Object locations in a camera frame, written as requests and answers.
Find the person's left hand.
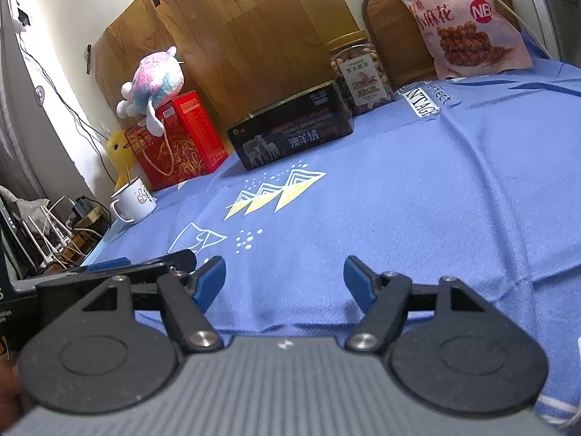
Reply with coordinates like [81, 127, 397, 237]
[0, 359, 23, 431]

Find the white enamel mug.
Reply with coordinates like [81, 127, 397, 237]
[109, 177, 157, 225]

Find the red gift bag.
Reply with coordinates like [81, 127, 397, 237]
[125, 90, 228, 191]

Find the yellow duck plush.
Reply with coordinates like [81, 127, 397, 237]
[105, 130, 140, 191]

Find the pastel plush toy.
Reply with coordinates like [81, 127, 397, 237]
[115, 46, 184, 137]

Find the black sheep-print storage box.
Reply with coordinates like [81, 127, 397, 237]
[227, 80, 354, 170]

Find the nut jar gold lid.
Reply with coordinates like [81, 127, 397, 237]
[325, 31, 394, 115]

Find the wooden panel board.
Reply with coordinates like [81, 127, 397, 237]
[92, 0, 357, 133]

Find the pink fried-twist snack bag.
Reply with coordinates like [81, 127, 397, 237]
[401, 0, 533, 79]

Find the white cables bundle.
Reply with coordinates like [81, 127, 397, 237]
[27, 194, 106, 269]

